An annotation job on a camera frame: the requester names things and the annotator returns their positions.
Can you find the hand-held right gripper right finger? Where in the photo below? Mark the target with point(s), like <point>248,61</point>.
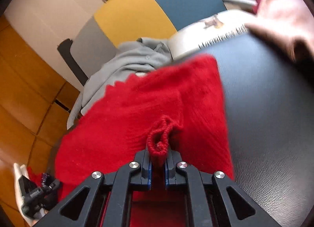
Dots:
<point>167,175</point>

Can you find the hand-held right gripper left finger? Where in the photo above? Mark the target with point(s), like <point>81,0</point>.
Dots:
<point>149,173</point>

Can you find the red knit sweater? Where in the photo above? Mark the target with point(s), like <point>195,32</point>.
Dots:
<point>147,99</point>

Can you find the person's left forearm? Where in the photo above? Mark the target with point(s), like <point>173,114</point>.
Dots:
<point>17,180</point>

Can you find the grey shirt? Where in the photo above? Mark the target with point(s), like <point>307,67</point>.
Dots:
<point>127,60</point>

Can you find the black bar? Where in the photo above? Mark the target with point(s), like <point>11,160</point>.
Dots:
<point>71,60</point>

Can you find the grey panel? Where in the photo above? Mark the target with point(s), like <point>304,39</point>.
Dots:
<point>93,45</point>

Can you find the white printed book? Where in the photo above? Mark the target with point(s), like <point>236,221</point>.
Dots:
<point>196,38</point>

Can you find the yellow panel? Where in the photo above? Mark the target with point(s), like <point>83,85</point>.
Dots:
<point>132,13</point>

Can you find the grey metal tube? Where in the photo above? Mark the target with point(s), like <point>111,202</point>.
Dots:
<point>238,0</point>

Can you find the small red object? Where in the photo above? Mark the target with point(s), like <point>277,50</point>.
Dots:
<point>256,4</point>

